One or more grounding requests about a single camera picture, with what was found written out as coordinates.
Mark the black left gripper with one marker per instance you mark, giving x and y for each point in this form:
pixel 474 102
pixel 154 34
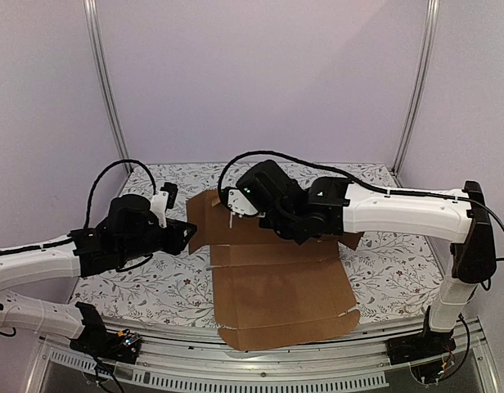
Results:
pixel 176 243

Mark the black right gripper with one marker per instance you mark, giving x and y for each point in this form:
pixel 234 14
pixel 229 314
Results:
pixel 259 190

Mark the brown cardboard box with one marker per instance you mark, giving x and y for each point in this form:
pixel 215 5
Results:
pixel 268 292

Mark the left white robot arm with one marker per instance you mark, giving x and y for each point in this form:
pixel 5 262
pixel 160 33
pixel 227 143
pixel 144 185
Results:
pixel 75 255

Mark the floral patterned table mat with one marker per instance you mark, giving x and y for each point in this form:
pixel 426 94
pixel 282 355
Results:
pixel 392 275

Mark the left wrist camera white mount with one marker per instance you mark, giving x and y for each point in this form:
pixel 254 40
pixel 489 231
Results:
pixel 162 201

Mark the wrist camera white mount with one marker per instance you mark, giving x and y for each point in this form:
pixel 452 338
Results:
pixel 162 201
pixel 240 205

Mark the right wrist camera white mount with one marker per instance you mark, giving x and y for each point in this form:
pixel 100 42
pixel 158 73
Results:
pixel 240 205

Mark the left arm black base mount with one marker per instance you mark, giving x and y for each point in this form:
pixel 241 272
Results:
pixel 94 340

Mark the front aluminium rail base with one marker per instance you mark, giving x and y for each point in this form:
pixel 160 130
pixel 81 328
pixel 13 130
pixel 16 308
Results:
pixel 195 359

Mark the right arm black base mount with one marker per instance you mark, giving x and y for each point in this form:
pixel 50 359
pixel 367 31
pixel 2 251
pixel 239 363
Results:
pixel 427 346

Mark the left aluminium frame post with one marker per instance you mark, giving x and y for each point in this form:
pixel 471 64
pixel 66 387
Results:
pixel 99 58

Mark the aluminium frame post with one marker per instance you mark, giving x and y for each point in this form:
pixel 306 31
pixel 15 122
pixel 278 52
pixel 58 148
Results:
pixel 427 43
pixel 99 58

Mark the right aluminium frame post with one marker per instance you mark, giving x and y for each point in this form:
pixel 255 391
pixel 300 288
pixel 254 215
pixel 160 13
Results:
pixel 427 43

